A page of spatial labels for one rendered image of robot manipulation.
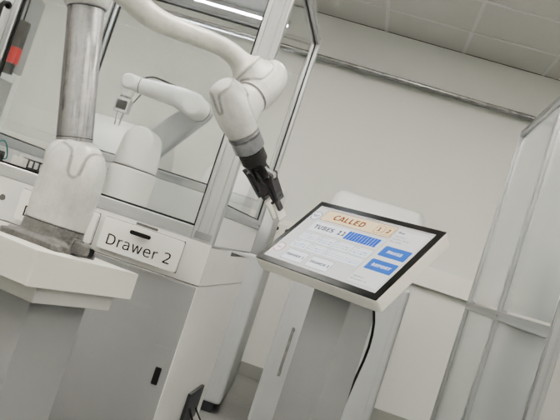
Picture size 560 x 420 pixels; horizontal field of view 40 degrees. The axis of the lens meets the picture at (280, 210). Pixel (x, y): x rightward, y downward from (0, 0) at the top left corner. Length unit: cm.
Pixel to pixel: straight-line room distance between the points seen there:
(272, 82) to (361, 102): 376
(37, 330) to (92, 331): 80
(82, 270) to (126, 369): 86
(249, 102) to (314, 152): 379
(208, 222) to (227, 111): 67
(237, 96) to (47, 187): 54
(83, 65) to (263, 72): 49
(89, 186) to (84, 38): 46
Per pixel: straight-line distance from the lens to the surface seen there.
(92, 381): 275
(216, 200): 263
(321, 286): 219
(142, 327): 268
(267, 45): 270
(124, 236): 268
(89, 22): 223
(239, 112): 205
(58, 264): 184
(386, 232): 227
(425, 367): 581
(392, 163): 582
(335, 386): 229
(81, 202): 195
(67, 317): 201
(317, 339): 230
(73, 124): 218
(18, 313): 192
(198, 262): 263
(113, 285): 201
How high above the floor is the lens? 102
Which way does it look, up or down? 2 degrees up
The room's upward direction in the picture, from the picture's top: 18 degrees clockwise
